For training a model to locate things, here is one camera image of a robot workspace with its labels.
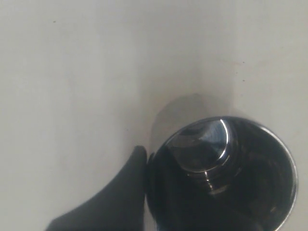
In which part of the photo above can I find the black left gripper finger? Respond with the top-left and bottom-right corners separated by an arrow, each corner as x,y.
47,146 -> 147,231

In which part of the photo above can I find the metal cup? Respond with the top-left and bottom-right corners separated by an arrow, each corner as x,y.
145,92 -> 299,231

